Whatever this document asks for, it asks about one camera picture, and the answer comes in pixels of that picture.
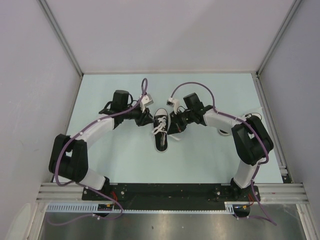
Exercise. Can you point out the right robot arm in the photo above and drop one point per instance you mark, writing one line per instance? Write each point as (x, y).
(251, 139)

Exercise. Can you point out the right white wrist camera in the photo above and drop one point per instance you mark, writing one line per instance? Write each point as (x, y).
(174, 103)

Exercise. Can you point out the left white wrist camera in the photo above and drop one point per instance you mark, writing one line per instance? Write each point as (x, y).
(146, 101)

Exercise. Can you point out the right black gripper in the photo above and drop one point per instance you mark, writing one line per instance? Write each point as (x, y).
(175, 126)

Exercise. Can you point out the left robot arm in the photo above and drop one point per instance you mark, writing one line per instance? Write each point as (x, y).
(69, 157)

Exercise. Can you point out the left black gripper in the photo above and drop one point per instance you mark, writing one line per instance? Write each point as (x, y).
(144, 118)

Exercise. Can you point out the aluminium frame rail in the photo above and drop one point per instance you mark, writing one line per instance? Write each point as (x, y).
(271, 193)

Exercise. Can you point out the white shoelace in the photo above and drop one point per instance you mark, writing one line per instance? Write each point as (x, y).
(161, 127)

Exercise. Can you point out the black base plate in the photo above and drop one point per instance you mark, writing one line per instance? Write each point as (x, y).
(219, 192)

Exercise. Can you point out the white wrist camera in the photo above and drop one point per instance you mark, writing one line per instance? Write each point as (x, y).
(146, 101)
(174, 103)

